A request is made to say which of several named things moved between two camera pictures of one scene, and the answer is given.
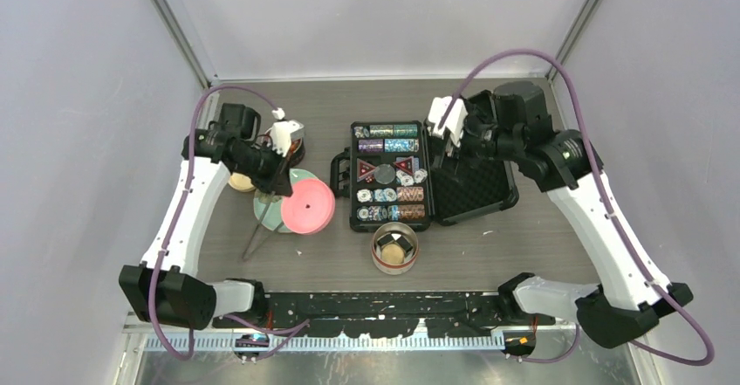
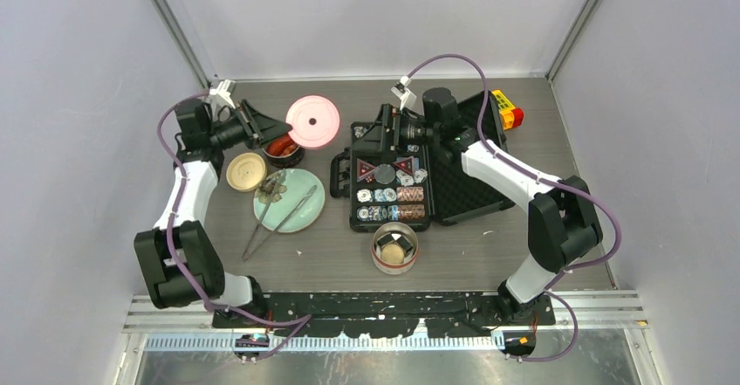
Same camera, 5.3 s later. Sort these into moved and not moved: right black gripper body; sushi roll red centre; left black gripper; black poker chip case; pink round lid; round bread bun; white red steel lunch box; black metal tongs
Moved: left black gripper; pink round lid; right black gripper body
Not moved: sushi roll red centre; white red steel lunch box; black poker chip case; black metal tongs; round bread bun
